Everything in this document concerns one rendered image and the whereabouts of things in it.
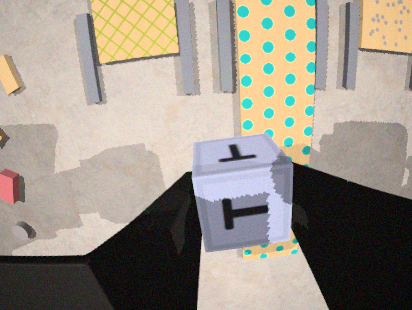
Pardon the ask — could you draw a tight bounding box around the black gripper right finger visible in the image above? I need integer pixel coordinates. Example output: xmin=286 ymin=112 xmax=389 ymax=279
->
xmin=291 ymin=162 xmax=412 ymax=310

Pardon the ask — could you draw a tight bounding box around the orange strip with teal dots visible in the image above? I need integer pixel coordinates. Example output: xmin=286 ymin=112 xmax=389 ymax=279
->
xmin=234 ymin=0 xmax=316 ymax=260

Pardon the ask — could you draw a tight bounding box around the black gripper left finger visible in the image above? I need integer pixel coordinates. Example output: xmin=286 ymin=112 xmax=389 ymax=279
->
xmin=0 ymin=171 xmax=202 ymax=310

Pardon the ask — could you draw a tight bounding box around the orange flat strip with grey dots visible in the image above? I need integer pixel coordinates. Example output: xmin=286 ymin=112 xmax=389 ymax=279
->
xmin=358 ymin=0 xmax=412 ymax=54

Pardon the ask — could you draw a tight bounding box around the yellow crosshatched flat strip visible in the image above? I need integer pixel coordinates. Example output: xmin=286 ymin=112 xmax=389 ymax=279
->
xmin=90 ymin=0 xmax=179 ymax=63

